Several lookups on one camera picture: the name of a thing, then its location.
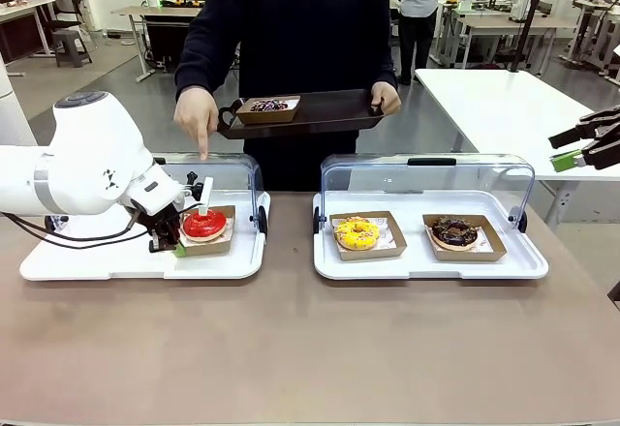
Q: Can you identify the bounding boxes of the brown cardboard donut tray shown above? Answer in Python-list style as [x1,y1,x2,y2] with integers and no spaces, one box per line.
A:
[328,210,409,263]
[421,213,509,263]
[175,203,237,258]
[234,94,302,126]

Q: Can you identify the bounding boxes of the white side table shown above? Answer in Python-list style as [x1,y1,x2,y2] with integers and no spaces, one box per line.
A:
[0,0,57,78]

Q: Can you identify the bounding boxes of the black tripod pole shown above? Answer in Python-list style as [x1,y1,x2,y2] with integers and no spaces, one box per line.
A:
[510,0,554,75]

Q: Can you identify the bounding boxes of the person's left arm black sleeve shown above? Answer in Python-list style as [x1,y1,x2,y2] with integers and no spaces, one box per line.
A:
[367,0,400,91]

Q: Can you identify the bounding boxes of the wooden top background desk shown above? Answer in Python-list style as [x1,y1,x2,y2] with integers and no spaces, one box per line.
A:
[110,5,202,83]

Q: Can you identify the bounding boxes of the person's right arm black sleeve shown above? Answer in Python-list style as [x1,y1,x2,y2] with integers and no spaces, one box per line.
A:
[174,0,243,103]

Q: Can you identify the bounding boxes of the person's black Fila sweater torso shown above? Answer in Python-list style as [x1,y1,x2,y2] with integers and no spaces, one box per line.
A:
[212,0,396,193]

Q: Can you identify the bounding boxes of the black serving tray with handles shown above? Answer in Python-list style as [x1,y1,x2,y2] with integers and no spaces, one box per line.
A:
[215,87,388,141]

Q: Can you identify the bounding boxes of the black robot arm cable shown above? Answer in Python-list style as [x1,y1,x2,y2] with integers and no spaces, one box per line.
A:
[0,210,157,250]

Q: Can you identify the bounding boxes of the person's right hand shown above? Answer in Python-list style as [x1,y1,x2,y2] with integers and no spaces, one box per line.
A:
[172,85,220,163]

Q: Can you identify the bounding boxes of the large white table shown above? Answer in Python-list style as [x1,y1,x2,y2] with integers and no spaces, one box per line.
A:
[414,67,620,233]

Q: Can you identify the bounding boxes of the black office chair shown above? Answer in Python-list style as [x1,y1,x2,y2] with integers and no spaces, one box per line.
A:
[49,0,99,52]

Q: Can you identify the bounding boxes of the yellow glazed sprinkled donut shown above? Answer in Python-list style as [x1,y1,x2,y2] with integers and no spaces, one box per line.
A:
[332,216,382,252]

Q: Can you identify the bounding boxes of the chocolate donut pink white sprinkles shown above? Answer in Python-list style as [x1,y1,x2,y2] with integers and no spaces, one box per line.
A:
[248,98,293,113]

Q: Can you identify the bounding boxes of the clear dome lid black handle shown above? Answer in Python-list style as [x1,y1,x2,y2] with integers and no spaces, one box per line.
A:
[44,151,268,234]
[312,152,537,235]

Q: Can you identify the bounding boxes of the wooden top grey leg desk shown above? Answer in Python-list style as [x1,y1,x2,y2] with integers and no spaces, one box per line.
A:
[453,13,578,77]

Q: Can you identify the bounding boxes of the red glazed donut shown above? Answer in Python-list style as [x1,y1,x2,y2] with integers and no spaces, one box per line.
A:
[181,208,228,245]

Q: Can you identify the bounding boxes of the person's arm black sleeve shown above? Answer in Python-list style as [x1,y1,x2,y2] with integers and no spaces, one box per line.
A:
[174,0,243,103]
[367,0,400,91]

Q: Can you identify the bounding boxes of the dark chocolate crumb donut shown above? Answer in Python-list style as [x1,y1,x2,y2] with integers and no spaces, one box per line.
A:
[429,215,480,254]

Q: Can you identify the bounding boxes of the grey plastic stool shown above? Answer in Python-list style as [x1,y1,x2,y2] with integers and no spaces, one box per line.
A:
[51,28,94,69]

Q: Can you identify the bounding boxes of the white display tray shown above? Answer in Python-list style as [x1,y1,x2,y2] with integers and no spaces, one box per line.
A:
[18,190,272,283]
[312,189,550,282]

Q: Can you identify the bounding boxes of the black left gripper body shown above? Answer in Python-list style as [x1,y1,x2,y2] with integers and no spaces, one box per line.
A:
[142,202,186,253]

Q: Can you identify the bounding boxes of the white cylindrical air purifier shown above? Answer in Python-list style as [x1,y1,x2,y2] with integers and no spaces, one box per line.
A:
[0,52,38,147]

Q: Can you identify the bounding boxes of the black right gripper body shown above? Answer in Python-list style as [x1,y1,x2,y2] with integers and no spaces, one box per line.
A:
[594,106,620,170]

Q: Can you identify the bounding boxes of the person's left hand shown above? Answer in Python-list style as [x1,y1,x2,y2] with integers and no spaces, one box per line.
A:
[369,81,403,118]

